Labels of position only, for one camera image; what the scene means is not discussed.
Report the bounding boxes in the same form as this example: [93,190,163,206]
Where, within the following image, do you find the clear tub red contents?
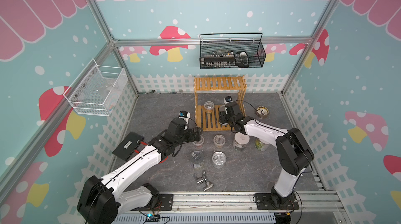
[193,136,204,149]

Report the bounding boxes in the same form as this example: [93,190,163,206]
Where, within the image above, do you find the large white-lid seed jar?
[233,133,250,152]

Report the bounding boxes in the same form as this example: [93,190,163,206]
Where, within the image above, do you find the clear tub orange contents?
[213,134,226,148]

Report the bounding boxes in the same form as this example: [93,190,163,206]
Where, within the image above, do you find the wooden two-tier shelf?
[194,76,247,132]

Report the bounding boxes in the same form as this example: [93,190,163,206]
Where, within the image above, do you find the green label tin can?
[191,151,204,169]

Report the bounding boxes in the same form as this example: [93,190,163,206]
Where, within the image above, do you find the cauliflower label plastic jar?
[254,138,269,152]

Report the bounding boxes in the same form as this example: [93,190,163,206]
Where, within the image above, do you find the purple label tin can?
[212,152,227,169]

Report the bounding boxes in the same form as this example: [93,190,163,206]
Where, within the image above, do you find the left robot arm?
[77,118,203,224]

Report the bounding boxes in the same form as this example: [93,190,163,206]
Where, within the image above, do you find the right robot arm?
[219,96,314,209]

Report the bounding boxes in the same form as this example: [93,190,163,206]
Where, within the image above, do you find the round tin on floor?
[255,106,269,119]

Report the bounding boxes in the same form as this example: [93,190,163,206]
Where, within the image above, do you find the black flat box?
[112,132,144,161]

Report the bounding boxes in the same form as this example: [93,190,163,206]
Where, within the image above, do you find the black items in basket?
[199,52,250,68]

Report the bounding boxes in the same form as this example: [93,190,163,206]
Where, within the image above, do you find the chrome faucet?
[193,170,214,192]

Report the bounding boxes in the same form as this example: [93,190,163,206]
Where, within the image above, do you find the green circuit board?
[145,214,160,223]

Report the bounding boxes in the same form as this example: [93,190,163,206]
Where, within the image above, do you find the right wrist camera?
[224,96,232,104]

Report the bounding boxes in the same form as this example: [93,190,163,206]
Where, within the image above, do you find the red cable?
[137,141,170,165]

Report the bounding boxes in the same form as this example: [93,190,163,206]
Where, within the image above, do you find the black wire wall basket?
[199,33,267,69]

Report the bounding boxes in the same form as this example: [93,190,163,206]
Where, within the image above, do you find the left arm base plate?
[141,194,174,211]

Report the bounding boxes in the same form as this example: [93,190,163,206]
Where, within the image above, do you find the white wire wall basket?
[63,59,128,116]

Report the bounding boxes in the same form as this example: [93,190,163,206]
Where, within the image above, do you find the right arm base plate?
[252,193,300,211]

